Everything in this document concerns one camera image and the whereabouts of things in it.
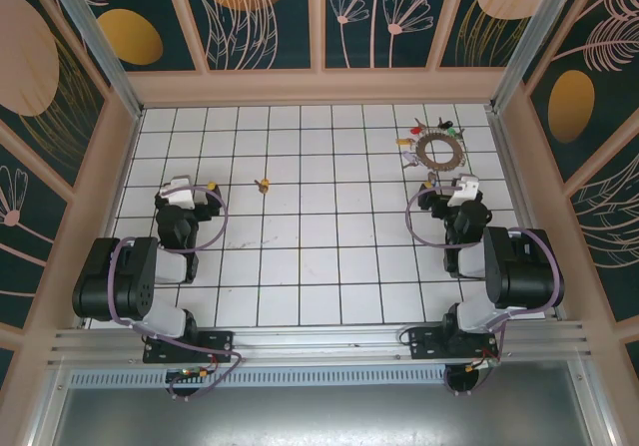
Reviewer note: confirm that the large metal keyring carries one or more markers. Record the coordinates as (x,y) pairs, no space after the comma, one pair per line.
(422,152)

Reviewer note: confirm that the key with lilac tag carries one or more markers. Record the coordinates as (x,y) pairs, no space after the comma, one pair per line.
(409,157)

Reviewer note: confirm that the key with yellow tag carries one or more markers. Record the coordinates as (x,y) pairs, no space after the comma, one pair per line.
(401,141)

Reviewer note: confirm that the key with red tag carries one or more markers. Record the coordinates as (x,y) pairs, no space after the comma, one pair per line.
(414,131)

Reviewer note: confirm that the key with green tag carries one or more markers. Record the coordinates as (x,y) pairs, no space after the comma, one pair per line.
(450,131)

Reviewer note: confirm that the key with black tag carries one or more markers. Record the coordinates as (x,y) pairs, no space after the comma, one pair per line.
(443,125)

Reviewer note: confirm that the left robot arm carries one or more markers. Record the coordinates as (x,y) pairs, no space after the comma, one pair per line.
(110,286)

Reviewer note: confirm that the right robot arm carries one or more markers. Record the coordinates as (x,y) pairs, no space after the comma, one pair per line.
(524,271)

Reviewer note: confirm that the grey metal sheet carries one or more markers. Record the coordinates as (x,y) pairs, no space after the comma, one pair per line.
(319,416)

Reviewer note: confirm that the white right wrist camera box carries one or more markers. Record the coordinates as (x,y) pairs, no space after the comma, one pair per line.
(461,194)

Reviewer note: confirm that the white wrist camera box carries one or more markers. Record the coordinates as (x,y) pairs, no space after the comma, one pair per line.
(461,194)
(180,196)

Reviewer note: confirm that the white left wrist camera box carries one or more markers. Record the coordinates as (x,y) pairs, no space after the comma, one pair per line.
(180,196)

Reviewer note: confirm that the aluminium side rail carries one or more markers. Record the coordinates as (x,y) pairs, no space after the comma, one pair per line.
(514,191)

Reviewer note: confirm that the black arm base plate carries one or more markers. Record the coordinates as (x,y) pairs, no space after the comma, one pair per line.
(217,343)
(424,343)

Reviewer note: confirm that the aluminium frame post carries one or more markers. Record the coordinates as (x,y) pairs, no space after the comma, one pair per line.
(95,32)
(529,37)

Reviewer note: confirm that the aluminium mounting rail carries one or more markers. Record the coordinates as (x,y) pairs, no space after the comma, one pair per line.
(319,341)

